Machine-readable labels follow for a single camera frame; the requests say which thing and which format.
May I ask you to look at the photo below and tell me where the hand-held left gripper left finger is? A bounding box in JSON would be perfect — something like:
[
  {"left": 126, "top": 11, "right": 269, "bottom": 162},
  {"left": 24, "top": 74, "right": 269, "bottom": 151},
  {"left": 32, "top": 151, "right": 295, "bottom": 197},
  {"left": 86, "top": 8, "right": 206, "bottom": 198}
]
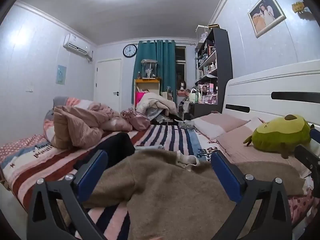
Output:
[{"left": 26, "top": 149, "right": 108, "bottom": 240}]

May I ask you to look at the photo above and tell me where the white door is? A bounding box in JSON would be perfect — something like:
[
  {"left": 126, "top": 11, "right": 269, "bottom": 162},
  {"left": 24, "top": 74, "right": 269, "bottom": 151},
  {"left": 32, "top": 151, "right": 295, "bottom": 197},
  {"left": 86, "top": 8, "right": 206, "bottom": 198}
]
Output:
[{"left": 94, "top": 59, "right": 122, "bottom": 113}]

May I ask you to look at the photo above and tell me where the teal curtain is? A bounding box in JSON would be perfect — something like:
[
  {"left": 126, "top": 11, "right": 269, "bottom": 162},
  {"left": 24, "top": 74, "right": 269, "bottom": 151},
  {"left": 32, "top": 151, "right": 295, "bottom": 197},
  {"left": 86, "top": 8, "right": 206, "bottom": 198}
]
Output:
[{"left": 132, "top": 39, "right": 177, "bottom": 105}]

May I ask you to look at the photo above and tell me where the mannequin head with wig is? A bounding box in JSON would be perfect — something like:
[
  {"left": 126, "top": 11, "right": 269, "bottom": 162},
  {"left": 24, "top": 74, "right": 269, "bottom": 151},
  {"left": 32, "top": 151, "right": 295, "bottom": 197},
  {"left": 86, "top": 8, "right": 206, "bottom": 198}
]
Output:
[{"left": 177, "top": 78, "right": 188, "bottom": 97}]

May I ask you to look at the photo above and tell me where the large pink pillow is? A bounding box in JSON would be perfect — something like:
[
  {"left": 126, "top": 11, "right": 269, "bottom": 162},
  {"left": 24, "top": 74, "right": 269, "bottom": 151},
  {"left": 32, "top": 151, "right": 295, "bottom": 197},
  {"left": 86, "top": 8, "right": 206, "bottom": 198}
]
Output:
[{"left": 216, "top": 117, "right": 310, "bottom": 178}]

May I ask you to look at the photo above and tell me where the small pink pillow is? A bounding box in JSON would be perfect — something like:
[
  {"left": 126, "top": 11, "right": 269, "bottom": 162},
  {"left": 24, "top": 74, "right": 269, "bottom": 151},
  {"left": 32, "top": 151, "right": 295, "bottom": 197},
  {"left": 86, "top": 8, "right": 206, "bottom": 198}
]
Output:
[{"left": 194, "top": 112, "right": 250, "bottom": 140}]

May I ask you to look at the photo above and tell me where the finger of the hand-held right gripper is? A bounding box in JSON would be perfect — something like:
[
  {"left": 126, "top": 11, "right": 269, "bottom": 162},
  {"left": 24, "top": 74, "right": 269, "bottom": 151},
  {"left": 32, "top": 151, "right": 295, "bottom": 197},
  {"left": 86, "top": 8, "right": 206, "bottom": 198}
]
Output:
[
  {"left": 310, "top": 124, "right": 320, "bottom": 141},
  {"left": 294, "top": 144, "right": 320, "bottom": 178}
]

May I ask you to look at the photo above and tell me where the white bed headboard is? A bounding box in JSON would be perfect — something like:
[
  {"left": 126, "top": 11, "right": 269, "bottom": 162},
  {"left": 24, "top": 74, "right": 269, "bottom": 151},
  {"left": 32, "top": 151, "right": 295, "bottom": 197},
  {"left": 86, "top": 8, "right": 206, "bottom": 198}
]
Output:
[{"left": 222, "top": 60, "right": 320, "bottom": 130}]

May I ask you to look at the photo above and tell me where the pink quilt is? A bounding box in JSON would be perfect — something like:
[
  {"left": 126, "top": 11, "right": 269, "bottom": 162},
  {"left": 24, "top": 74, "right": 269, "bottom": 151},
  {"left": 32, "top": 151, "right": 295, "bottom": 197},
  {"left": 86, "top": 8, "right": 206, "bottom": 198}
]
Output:
[{"left": 51, "top": 104, "right": 133, "bottom": 148}]

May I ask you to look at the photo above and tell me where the dark shelf unit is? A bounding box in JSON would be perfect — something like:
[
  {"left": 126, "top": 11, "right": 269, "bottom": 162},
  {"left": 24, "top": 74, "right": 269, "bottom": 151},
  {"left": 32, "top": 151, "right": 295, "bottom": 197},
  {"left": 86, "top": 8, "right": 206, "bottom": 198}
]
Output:
[{"left": 194, "top": 27, "right": 233, "bottom": 113}]

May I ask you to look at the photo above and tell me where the pink dotted bed sheet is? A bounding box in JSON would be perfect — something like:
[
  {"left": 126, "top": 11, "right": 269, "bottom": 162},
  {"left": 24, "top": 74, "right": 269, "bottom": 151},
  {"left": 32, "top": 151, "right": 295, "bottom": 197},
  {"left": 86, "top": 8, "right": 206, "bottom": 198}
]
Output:
[{"left": 0, "top": 134, "right": 48, "bottom": 160}]

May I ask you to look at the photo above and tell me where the light blue wall poster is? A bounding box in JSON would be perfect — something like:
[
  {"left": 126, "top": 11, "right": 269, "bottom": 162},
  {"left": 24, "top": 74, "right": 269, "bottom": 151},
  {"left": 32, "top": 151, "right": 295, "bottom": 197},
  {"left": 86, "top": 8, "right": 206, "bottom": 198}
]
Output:
[{"left": 55, "top": 65, "right": 67, "bottom": 84}]

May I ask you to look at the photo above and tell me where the round wall clock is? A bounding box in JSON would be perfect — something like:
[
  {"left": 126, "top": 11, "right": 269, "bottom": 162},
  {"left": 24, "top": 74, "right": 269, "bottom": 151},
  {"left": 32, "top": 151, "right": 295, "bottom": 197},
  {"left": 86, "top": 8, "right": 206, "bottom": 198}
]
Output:
[{"left": 123, "top": 44, "right": 138, "bottom": 58}]

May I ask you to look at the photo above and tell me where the framed wall picture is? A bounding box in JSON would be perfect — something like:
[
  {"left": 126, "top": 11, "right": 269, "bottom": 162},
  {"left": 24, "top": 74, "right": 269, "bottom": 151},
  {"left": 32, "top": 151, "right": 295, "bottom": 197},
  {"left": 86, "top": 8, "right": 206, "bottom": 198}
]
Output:
[{"left": 247, "top": 0, "right": 287, "bottom": 38}]

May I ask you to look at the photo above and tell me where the bright pink box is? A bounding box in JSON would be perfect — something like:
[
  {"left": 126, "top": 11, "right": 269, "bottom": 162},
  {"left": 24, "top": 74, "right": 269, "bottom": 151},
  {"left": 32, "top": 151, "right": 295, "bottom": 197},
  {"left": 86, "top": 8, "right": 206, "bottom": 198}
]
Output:
[{"left": 135, "top": 92, "right": 147, "bottom": 108}]

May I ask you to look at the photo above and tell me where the grey pillow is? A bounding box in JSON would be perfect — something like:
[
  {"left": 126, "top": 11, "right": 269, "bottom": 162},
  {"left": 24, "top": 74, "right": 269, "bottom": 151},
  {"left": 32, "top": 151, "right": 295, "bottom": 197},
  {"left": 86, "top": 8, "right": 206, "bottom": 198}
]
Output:
[{"left": 46, "top": 96, "right": 68, "bottom": 120}]

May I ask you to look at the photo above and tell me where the light blue garment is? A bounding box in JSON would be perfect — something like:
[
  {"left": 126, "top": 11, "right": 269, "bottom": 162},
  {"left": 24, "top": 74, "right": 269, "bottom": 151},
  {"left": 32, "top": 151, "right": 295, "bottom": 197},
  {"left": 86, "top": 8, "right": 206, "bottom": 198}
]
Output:
[{"left": 135, "top": 144, "right": 165, "bottom": 152}]

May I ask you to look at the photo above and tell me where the striped fleece blanket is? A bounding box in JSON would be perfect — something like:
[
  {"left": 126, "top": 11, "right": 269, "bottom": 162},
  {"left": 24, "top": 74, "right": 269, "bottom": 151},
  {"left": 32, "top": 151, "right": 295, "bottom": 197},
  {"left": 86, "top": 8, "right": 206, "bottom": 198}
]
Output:
[{"left": 0, "top": 124, "right": 225, "bottom": 240}]

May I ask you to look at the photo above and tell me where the brown knit sweater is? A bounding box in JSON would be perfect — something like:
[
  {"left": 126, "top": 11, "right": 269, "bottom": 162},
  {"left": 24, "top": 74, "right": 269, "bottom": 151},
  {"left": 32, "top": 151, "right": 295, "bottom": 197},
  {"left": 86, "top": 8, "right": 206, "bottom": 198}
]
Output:
[{"left": 59, "top": 148, "right": 307, "bottom": 240}]

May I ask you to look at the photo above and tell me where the yellow guitar headstock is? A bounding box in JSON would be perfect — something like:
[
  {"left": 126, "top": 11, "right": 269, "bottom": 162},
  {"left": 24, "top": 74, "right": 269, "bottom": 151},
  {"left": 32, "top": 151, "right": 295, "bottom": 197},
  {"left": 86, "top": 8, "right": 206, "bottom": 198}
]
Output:
[{"left": 292, "top": 1, "right": 306, "bottom": 13}]

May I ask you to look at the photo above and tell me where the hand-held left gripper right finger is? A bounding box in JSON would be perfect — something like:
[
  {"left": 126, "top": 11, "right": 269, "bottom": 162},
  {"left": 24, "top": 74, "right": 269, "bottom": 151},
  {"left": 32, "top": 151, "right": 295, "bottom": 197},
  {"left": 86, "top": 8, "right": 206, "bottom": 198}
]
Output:
[{"left": 211, "top": 150, "right": 293, "bottom": 240}]

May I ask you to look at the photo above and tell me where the black knit garment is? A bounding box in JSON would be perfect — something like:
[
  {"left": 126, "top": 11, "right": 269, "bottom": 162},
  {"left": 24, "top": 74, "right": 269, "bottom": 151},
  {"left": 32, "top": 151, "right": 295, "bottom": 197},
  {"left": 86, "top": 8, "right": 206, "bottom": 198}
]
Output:
[{"left": 73, "top": 132, "right": 136, "bottom": 172}]

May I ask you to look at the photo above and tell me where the white air conditioner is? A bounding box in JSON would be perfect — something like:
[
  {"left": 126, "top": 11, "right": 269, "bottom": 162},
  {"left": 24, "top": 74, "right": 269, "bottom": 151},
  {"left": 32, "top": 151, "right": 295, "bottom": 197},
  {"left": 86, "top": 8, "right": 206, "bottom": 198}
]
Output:
[{"left": 63, "top": 34, "right": 93, "bottom": 62}]

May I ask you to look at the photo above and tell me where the white sock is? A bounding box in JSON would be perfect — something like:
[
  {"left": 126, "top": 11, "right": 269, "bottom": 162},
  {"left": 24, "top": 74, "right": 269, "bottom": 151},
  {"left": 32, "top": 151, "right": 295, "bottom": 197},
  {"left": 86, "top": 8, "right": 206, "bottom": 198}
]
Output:
[{"left": 175, "top": 151, "right": 200, "bottom": 167}]

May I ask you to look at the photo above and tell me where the cream blanket pile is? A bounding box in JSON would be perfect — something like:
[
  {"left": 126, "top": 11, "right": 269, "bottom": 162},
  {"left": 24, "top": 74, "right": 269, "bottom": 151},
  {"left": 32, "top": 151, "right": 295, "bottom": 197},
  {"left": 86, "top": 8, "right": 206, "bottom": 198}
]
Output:
[{"left": 136, "top": 92, "right": 178, "bottom": 120}]

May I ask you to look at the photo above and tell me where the window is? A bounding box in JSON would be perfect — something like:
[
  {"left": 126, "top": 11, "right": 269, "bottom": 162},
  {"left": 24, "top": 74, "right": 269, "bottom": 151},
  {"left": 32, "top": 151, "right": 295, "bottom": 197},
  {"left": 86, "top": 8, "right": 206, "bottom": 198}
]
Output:
[{"left": 175, "top": 46, "right": 187, "bottom": 85}]

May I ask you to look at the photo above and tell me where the pink padded jacket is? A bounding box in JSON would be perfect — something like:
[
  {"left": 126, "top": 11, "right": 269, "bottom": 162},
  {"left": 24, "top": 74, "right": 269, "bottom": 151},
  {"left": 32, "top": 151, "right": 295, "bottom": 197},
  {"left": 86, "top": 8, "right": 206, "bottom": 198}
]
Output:
[{"left": 121, "top": 108, "right": 150, "bottom": 131}]

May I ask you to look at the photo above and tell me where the clear box on shelf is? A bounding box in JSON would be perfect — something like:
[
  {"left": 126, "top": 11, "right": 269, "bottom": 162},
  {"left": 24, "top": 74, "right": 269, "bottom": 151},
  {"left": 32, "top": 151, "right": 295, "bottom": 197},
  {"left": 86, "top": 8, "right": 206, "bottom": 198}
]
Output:
[{"left": 196, "top": 25, "right": 213, "bottom": 43}]

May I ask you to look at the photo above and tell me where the glass display case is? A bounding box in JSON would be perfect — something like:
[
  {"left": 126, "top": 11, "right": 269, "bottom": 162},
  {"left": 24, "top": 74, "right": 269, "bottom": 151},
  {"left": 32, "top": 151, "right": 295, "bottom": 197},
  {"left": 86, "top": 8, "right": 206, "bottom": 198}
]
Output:
[{"left": 141, "top": 59, "right": 158, "bottom": 79}]

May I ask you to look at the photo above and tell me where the yellow small shelf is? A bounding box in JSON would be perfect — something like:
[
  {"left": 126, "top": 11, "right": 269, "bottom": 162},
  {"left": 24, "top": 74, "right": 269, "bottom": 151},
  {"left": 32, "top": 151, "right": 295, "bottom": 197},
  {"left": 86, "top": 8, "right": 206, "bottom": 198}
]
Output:
[{"left": 134, "top": 78, "right": 160, "bottom": 108}]

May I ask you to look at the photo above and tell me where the green avocado plush toy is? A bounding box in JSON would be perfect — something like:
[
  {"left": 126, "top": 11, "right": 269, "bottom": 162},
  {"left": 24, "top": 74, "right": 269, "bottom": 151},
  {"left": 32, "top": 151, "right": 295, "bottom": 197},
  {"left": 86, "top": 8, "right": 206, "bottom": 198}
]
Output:
[{"left": 243, "top": 114, "right": 313, "bottom": 159}]

